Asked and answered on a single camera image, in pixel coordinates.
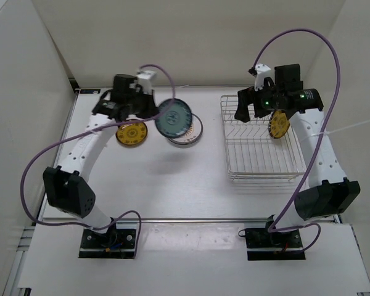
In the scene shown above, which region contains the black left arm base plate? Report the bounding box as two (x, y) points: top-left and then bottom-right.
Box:
(78, 226), (139, 259)

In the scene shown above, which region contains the black XDOF label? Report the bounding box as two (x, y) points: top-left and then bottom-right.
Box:
(80, 89), (101, 94)

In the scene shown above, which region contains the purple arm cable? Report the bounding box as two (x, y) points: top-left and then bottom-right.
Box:
(253, 28), (340, 258)
(20, 64), (176, 258)

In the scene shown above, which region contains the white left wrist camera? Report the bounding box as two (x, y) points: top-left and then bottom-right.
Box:
(136, 70), (157, 95)

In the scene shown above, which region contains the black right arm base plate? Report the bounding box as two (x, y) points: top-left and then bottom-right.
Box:
(238, 228), (306, 261)

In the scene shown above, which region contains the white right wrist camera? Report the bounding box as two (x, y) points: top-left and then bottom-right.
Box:
(249, 64), (271, 91)

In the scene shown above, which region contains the white zip tie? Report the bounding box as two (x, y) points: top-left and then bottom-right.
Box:
(302, 119), (370, 141)

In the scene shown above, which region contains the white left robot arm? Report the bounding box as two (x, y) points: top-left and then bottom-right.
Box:
(43, 70), (158, 247)

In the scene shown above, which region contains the teal blue patterned plate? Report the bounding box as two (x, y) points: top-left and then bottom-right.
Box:
(155, 99), (192, 139)

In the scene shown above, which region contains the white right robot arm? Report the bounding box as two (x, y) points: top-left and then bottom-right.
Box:
(234, 64), (360, 247)

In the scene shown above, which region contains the silver wire dish rack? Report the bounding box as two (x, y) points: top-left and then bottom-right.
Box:
(220, 95), (305, 182)

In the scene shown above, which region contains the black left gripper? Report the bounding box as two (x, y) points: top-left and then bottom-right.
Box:
(125, 87), (160, 120)

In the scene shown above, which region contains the yellow brown plate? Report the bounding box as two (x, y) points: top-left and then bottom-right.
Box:
(268, 110), (290, 139)

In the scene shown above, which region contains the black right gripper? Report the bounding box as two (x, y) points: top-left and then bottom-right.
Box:
(234, 80), (284, 123)

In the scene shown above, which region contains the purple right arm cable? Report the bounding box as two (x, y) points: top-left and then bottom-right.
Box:
(253, 28), (340, 258)

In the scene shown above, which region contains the white plate orange sunburst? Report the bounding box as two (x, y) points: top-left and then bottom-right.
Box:
(171, 113), (204, 143)

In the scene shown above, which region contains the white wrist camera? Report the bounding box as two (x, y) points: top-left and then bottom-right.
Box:
(136, 70), (157, 95)
(249, 64), (271, 91)

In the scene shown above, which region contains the yellow patterned plate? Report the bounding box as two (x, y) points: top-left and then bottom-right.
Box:
(115, 123), (148, 147)

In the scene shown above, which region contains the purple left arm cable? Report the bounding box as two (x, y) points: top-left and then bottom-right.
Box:
(20, 64), (176, 258)

